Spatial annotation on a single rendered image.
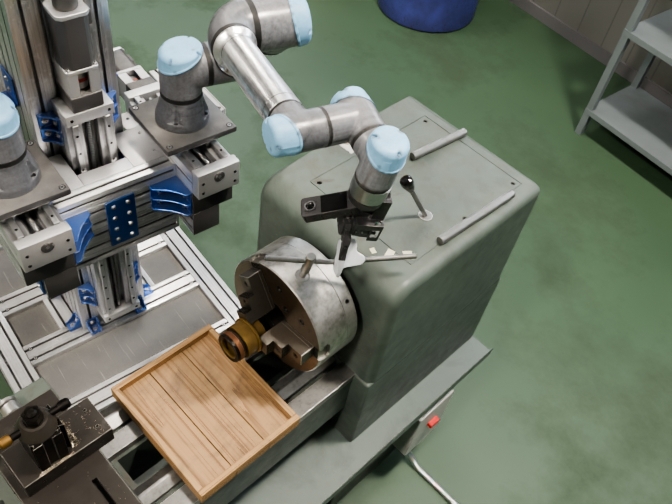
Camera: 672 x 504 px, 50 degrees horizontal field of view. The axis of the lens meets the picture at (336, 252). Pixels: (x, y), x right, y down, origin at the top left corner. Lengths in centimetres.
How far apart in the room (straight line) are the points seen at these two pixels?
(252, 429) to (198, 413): 14
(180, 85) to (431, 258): 81
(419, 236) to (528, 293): 175
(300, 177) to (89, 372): 123
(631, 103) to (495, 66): 86
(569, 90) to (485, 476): 269
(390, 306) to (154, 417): 63
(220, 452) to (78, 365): 107
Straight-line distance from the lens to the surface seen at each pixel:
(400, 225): 174
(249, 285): 166
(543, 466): 298
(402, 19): 488
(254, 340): 167
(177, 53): 196
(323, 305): 162
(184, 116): 203
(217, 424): 181
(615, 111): 441
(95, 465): 170
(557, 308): 344
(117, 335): 278
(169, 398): 185
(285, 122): 127
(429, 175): 189
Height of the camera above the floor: 250
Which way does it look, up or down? 49 degrees down
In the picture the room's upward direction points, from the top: 11 degrees clockwise
